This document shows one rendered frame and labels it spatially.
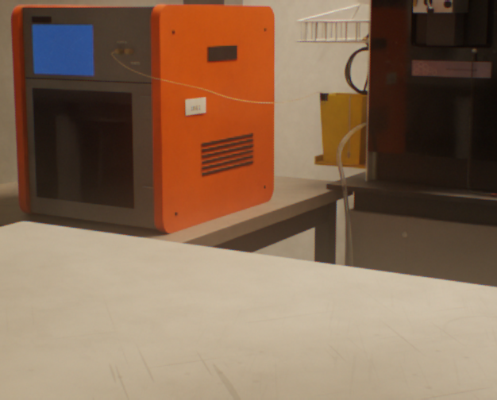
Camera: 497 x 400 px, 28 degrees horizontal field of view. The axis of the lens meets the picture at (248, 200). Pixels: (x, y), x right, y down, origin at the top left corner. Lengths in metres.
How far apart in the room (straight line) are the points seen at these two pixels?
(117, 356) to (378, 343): 0.17
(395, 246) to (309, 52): 1.52
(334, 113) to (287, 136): 1.35
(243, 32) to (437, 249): 0.63
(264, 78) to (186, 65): 0.30
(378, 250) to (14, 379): 1.67
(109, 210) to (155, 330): 1.24
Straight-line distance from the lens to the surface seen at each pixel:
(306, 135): 3.62
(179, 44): 1.85
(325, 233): 2.41
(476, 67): 2.16
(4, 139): 4.53
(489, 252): 2.13
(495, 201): 2.10
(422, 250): 2.18
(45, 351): 0.66
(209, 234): 1.87
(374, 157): 2.30
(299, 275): 0.83
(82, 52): 1.92
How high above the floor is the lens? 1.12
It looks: 11 degrees down
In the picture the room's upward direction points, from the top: straight up
